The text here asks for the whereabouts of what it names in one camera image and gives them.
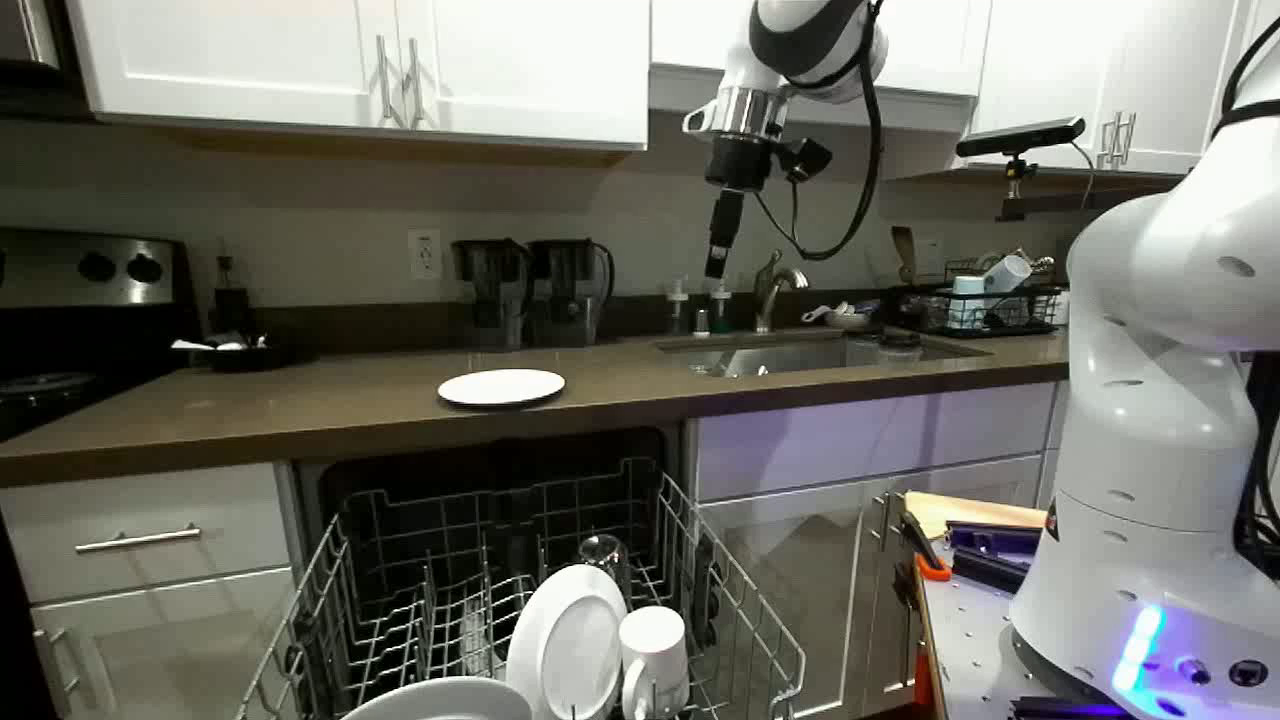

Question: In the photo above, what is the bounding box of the black camera on stand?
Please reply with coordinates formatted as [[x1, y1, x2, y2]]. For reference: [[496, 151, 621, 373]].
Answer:
[[958, 118, 1088, 219]]

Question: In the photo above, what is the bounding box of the chrome sink faucet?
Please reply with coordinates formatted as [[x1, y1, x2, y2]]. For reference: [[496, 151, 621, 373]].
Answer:
[[757, 262, 808, 337]]

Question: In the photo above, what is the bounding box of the white plate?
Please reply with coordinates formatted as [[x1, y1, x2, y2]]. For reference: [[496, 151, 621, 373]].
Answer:
[[436, 369, 565, 408], [503, 563, 626, 720]]

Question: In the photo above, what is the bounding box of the white upper cabinet right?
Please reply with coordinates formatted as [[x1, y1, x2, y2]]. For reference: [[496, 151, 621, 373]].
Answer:
[[648, 0, 1280, 179]]

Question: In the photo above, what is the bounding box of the black coffee maker left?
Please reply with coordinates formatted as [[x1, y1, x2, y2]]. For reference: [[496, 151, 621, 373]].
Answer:
[[451, 239, 529, 349]]

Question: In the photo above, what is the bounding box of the black coffee maker right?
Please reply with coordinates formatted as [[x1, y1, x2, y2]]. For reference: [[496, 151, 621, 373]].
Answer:
[[529, 239, 615, 343]]

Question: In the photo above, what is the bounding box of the wall power outlet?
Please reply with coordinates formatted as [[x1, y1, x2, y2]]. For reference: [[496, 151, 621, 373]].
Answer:
[[410, 229, 443, 279]]

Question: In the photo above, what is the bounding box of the white bowl in rack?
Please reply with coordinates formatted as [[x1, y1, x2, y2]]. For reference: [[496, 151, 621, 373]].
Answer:
[[344, 676, 533, 720]]

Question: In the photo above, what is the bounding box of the dish drying rack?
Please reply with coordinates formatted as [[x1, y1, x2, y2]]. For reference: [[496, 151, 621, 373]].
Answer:
[[883, 251, 1069, 340]]

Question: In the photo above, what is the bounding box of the black coffee maker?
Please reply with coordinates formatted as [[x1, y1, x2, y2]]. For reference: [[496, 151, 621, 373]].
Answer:
[[529, 239, 615, 343], [451, 239, 529, 349]]

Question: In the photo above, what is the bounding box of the white sink base cabinet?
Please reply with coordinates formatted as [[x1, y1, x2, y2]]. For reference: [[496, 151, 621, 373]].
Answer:
[[689, 379, 1061, 720]]

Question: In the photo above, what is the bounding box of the white upper cabinet left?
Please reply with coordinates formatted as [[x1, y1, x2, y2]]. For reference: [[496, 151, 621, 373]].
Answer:
[[70, 0, 651, 151]]

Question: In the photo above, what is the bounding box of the orange handled tool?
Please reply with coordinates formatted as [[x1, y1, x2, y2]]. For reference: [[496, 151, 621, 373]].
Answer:
[[902, 511, 952, 583]]

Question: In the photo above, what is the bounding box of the black tray with items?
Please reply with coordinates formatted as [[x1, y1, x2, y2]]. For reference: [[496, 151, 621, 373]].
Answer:
[[177, 256, 295, 373]]

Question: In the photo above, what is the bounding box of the kitchen sink basin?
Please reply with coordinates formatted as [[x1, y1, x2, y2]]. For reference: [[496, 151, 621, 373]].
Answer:
[[664, 337, 976, 379]]

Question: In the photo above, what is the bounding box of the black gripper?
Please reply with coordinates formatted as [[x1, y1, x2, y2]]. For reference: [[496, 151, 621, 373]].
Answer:
[[706, 139, 774, 279]]

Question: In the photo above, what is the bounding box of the white mug in rack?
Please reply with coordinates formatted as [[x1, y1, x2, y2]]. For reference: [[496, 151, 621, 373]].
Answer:
[[621, 603, 689, 720]]

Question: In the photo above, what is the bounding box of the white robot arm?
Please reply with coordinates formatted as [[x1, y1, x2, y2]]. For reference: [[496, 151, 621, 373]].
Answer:
[[1010, 38, 1280, 720]]

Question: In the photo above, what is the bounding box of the white plate on counter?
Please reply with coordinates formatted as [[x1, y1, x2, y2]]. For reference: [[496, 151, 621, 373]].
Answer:
[[436, 369, 565, 408]]

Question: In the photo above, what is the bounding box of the white lower drawer cabinet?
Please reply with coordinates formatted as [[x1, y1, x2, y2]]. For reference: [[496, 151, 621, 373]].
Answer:
[[0, 463, 294, 720]]

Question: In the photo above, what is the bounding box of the wire dishwasher rack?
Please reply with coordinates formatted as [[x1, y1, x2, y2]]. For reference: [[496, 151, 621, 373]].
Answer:
[[233, 461, 808, 720]]

